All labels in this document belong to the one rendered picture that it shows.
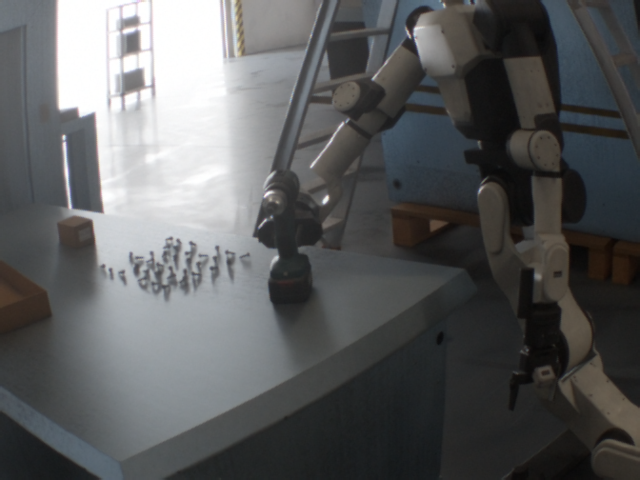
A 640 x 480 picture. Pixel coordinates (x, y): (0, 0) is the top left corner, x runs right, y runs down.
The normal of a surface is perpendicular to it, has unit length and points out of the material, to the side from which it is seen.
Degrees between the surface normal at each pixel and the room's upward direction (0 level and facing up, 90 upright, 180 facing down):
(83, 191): 90
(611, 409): 27
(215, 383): 0
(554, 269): 81
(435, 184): 90
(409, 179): 90
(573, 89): 90
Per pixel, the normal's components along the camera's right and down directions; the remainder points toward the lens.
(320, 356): -0.10, -0.95
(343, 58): -0.68, 0.28
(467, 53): -0.53, 0.15
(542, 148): 0.23, 0.10
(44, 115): 0.73, 0.13
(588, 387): 0.18, -0.77
